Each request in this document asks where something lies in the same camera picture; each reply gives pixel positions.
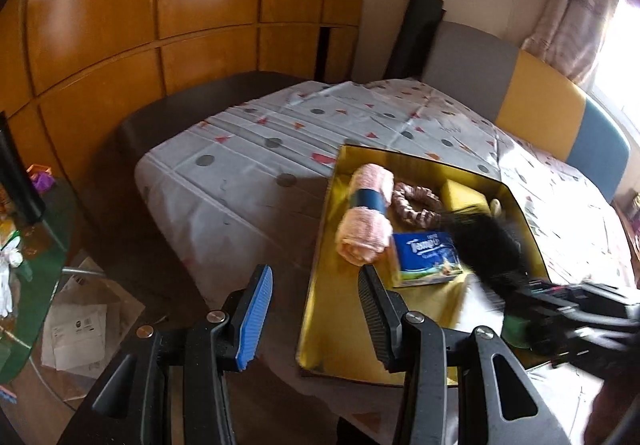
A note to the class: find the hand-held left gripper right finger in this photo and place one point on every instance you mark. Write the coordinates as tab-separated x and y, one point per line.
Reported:
377	315

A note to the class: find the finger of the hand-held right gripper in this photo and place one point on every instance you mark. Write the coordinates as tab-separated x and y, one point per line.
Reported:
540	297

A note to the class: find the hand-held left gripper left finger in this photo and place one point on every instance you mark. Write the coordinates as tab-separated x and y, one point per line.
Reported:
255	320

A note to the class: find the gold box with maroon sides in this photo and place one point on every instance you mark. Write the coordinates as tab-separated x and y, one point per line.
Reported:
345	315

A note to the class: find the white foam block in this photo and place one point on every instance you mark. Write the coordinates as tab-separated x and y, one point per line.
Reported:
480	297

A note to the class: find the blue tissue pack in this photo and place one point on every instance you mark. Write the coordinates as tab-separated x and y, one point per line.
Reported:
425	265

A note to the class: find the black fluffy item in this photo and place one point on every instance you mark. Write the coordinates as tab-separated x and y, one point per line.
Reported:
490	245

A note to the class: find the pink towel roll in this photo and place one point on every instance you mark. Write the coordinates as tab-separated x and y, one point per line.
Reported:
367	235

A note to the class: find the brown pink scrunchie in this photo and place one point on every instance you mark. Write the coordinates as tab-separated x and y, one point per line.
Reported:
400	197

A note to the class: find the yellow sponge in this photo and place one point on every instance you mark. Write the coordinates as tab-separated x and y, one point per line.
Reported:
462	195

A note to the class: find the person's right forearm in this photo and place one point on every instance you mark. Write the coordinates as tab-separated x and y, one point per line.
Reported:
612	410

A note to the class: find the green soft item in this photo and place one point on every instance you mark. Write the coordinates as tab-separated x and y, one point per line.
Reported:
515	331

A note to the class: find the white roll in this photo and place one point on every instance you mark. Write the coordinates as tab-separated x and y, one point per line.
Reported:
495	206

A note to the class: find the bed with printed sheet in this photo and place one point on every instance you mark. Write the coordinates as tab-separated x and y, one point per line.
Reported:
240	185

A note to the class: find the white paper sheet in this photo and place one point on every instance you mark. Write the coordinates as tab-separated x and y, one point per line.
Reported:
75	335

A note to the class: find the grey yellow blue headboard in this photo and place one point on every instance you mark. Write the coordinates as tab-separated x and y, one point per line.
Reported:
540	95

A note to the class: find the glass table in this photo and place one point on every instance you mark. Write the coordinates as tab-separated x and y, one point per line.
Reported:
45	245

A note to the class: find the window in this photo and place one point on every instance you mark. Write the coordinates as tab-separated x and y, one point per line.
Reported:
620	65

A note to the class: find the white flower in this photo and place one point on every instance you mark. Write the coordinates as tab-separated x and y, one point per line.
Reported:
9	275

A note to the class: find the purple toy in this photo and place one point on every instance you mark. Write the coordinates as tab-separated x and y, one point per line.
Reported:
41	179

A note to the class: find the pale curtain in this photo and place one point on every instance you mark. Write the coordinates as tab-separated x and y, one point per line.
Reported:
570	25

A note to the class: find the black rolled mat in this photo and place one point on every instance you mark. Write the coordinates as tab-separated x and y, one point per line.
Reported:
415	35

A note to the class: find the wooden wardrobe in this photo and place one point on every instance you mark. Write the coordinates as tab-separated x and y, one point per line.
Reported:
200	0

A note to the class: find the dark bed frame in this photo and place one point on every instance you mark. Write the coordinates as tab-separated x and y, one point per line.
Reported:
165	115

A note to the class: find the black chair frame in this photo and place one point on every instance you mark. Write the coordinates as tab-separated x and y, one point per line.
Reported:
20	175

